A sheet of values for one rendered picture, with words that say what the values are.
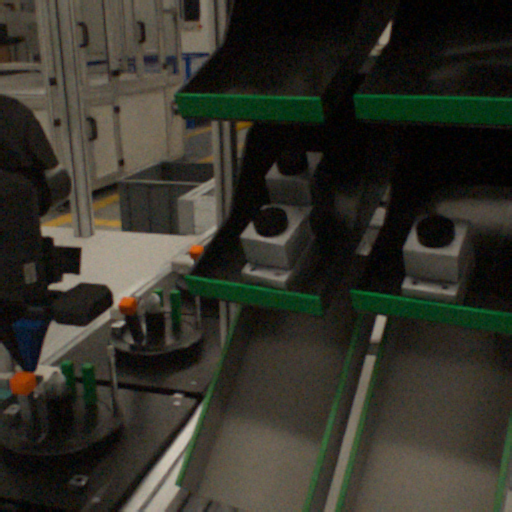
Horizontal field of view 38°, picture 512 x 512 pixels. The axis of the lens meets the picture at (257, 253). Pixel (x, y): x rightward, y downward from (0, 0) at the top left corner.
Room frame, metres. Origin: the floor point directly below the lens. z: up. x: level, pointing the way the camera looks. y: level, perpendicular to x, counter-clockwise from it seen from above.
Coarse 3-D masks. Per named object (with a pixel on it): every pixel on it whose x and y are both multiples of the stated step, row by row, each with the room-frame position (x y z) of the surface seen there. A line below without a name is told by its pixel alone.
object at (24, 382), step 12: (24, 372) 0.70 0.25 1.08; (12, 384) 0.69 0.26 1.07; (24, 384) 0.68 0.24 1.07; (36, 384) 0.70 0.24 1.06; (24, 396) 0.69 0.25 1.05; (24, 408) 0.69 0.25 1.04; (36, 408) 0.70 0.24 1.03; (24, 420) 0.70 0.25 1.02; (36, 420) 0.70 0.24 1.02; (36, 432) 0.70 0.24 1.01
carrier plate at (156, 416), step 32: (0, 416) 0.80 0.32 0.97; (128, 416) 0.79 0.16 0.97; (160, 416) 0.79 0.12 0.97; (128, 448) 0.72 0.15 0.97; (160, 448) 0.72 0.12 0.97; (0, 480) 0.67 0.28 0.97; (32, 480) 0.66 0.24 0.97; (64, 480) 0.66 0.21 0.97; (96, 480) 0.66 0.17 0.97; (128, 480) 0.66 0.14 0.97
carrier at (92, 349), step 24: (144, 312) 0.99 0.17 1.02; (96, 336) 1.03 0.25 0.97; (120, 336) 0.99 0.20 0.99; (168, 336) 0.98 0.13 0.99; (192, 336) 0.98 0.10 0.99; (216, 336) 1.02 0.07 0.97; (72, 360) 0.95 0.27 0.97; (96, 360) 0.95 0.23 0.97; (120, 360) 0.94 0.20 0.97; (144, 360) 0.93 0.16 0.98; (168, 360) 0.93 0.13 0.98; (192, 360) 0.94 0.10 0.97; (216, 360) 0.94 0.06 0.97; (120, 384) 0.88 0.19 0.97; (144, 384) 0.87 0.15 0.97; (168, 384) 0.87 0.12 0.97; (192, 384) 0.87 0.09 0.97
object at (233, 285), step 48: (288, 144) 0.80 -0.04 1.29; (336, 144) 0.80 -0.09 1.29; (384, 144) 0.70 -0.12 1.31; (240, 192) 0.71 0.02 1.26; (336, 192) 0.72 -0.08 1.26; (384, 192) 0.70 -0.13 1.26; (240, 240) 0.68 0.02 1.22; (336, 240) 0.65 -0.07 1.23; (192, 288) 0.62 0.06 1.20; (240, 288) 0.59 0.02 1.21; (336, 288) 0.59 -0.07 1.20
